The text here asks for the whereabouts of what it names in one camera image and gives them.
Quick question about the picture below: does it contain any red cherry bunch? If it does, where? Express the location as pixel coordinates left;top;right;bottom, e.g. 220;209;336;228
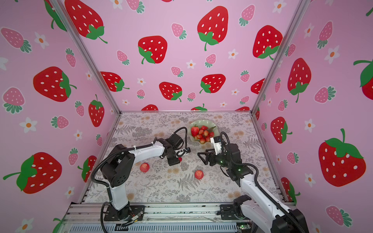
194;125;215;144

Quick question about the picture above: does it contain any red fake apple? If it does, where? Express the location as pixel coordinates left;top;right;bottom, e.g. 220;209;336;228
194;170;204;180
140;163;150;173

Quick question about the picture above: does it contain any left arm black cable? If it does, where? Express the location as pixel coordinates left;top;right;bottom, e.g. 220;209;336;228
174;126;188;149

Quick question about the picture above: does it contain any aluminium rail base frame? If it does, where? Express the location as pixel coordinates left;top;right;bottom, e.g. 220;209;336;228
56;201;307;233

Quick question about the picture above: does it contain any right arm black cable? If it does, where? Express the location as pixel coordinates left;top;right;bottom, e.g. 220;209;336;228
219;131;232;155

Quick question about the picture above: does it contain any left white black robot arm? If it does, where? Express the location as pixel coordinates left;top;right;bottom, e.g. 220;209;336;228
90;133;190;220

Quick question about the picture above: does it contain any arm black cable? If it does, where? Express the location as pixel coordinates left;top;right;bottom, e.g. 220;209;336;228
174;126;188;149
219;131;232;155

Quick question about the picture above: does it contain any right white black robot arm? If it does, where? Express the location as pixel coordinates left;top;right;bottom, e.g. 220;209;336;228
197;142;309;233

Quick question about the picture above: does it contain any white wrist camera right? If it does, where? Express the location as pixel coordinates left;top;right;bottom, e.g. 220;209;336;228
210;136;222;153

